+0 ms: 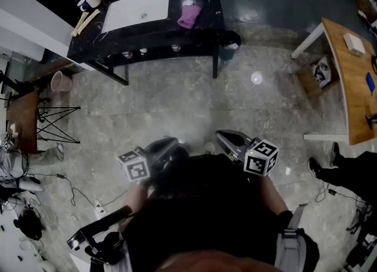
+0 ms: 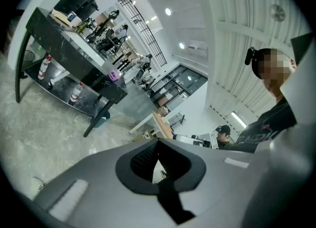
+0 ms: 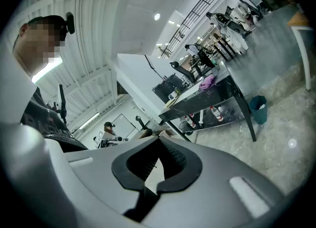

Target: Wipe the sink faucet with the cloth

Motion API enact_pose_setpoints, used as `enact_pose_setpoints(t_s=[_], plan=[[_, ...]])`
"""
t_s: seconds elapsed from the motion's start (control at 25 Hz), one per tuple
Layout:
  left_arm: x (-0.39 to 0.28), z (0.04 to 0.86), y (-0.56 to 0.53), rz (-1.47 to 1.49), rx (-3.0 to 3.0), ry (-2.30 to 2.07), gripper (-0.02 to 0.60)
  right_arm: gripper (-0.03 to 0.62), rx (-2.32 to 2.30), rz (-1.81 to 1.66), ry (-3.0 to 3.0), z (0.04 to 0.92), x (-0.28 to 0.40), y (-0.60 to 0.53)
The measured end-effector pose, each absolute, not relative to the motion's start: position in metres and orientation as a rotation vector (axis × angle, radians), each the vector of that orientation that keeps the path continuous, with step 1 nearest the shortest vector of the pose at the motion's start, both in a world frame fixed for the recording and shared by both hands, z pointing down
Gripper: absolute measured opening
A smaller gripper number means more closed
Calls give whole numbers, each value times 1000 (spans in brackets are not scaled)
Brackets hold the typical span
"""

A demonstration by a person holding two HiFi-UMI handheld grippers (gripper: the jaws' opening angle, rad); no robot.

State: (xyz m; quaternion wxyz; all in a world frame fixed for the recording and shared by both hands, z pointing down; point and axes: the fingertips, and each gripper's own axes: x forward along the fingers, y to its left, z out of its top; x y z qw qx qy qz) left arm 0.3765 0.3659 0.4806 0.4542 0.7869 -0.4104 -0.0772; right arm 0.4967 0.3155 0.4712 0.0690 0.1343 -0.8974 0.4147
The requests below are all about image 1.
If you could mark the blue flat tool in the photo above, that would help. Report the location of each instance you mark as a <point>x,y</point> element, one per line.
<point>370,83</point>

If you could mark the white box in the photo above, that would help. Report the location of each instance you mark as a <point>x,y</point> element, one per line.
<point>354,44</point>

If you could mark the person's dark cap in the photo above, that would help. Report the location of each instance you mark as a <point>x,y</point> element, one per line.
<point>218,262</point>

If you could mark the blue mug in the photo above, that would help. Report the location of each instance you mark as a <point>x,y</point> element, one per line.
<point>82,5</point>

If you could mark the small white bottle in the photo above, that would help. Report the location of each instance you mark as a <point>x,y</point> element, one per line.
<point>143,51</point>
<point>175,48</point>
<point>127,55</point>

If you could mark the white power strip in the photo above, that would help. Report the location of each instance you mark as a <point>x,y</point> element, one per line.
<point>98,208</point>

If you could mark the black body-worn rig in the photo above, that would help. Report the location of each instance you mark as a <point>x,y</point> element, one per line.
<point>97,229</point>

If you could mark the person's black shirt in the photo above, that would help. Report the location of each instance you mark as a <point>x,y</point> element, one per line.
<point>200,212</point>

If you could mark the person's white shoe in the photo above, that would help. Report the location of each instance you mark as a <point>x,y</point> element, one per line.
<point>209,148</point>

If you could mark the light wooden table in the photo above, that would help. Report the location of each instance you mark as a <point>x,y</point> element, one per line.
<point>356,88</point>

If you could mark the white mug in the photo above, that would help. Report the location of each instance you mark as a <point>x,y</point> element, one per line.
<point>93,0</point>

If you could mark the white rounded device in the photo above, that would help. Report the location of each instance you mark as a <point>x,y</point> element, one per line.
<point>29,184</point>

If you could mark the black side chair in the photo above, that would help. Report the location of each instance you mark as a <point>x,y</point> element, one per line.
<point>17,84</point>

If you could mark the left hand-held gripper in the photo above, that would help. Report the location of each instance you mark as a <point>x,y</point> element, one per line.
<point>132,166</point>

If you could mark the white sink basin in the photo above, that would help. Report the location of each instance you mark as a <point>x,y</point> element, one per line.
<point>135,9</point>

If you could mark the crumpled white tissue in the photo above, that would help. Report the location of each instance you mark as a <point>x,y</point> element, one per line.
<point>13,129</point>

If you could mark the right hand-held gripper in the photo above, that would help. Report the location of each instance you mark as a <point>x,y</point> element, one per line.
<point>260,159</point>

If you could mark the person's right forearm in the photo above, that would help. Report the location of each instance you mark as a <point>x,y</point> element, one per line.
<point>272,194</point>

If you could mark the dark waste bin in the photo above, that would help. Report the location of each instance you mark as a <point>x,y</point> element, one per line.
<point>228,47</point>

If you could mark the cardboard box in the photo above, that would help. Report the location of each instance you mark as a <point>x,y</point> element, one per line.
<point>309,82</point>

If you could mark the grey shoulder bag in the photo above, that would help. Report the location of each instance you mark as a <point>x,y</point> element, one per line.
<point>290,247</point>

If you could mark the purple cloth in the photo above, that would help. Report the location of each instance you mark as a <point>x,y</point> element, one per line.
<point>190,16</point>

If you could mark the pink waste bin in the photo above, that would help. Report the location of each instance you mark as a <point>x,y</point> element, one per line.
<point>60,82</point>

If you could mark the person's left forearm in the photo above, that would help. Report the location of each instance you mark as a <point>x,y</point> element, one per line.
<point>134,203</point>

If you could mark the black backpack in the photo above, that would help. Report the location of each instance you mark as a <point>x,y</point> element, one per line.
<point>28,225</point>

